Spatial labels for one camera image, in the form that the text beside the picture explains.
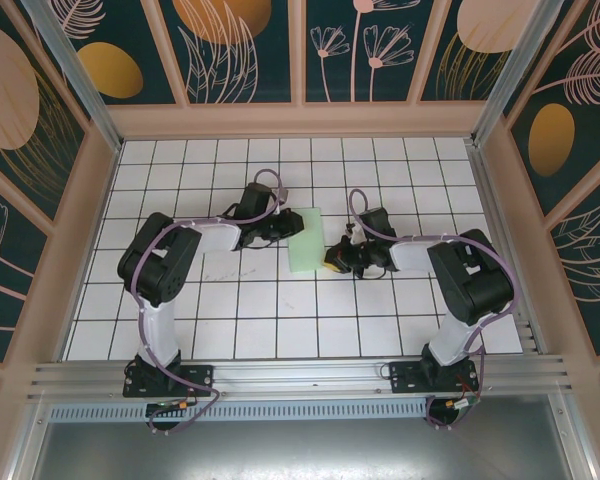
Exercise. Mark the light green paper sheet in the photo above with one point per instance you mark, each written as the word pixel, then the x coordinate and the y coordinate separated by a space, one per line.
pixel 307 250

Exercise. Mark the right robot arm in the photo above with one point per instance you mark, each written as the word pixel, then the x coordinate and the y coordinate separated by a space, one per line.
pixel 470 280

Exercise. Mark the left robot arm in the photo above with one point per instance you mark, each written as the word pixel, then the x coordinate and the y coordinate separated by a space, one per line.
pixel 155 260

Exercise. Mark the small circuit board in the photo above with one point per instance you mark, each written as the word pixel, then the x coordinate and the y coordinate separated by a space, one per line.
pixel 455 405
pixel 170 407

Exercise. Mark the aluminium mounting rail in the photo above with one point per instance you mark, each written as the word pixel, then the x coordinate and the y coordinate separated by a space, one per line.
pixel 300 375

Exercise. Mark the aluminium side rail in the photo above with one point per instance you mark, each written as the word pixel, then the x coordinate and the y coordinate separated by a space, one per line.
pixel 486 200

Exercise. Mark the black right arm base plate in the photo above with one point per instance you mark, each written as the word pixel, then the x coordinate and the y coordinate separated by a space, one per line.
pixel 405 375

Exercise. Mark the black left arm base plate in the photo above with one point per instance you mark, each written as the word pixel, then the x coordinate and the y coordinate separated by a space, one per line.
pixel 200 375

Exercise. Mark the aluminium corner post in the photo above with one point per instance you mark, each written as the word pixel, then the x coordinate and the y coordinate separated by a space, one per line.
pixel 77 80
pixel 514 75

